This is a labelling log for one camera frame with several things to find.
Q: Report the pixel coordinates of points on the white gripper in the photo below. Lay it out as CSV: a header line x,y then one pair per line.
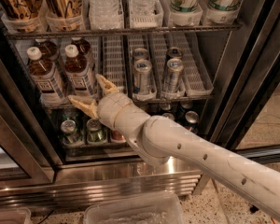
x,y
108,108

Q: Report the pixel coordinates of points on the tea bottle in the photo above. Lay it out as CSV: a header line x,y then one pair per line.
x,y
79,73
46,77
84,47
48,48

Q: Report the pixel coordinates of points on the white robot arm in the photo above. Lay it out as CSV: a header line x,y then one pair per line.
x,y
156,139

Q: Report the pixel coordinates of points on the empty white shelf tray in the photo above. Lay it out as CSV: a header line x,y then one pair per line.
x,y
114,68

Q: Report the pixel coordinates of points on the left clear water bottle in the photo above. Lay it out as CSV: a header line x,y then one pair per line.
x,y
104,14

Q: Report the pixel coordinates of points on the stainless steel fridge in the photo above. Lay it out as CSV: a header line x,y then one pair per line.
x,y
81,175

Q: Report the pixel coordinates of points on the fridge glass door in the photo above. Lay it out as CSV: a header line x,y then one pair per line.
x,y
243,112

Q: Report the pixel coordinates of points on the front right green can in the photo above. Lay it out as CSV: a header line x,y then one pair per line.
x,y
95,132

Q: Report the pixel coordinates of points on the front left red can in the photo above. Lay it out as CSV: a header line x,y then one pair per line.
x,y
117,137

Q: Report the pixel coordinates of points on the front left silver can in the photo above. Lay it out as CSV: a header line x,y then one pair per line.
x,y
141,76

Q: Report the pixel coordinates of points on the silver can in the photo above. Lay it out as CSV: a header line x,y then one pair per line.
x,y
141,76
172,74
174,52
139,54

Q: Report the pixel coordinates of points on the front left green can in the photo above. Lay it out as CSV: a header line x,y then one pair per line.
x,y
72,136

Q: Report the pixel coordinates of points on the rear left silver can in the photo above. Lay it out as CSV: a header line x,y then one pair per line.
x,y
139,54

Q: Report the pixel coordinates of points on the front left blue can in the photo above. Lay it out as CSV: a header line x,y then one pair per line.
x,y
169,116

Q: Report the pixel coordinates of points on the blue can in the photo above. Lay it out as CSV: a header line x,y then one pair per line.
x,y
169,116
190,121

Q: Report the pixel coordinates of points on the front right silver can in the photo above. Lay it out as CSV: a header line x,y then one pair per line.
x,y
172,74

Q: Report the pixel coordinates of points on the rear right silver can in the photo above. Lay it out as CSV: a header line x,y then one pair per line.
x,y
174,52

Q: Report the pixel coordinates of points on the front right blue can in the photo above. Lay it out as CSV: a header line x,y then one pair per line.
x,y
190,121

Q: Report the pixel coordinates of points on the right empty white tray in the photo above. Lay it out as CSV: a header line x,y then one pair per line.
x,y
196,79

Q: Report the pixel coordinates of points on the small clear plastic bin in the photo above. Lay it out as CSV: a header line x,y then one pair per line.
x,y
15,216

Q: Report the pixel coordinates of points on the black tripod leg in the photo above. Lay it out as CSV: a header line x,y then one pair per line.
x,y
253,209

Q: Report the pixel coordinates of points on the middle wire shelf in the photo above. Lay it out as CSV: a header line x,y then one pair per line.
x,y
137,102

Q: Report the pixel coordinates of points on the wire shelf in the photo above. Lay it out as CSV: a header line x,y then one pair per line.
x,y
137,102
126,31

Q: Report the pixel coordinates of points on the upper wire shelf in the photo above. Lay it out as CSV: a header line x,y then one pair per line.
x,y
126,31

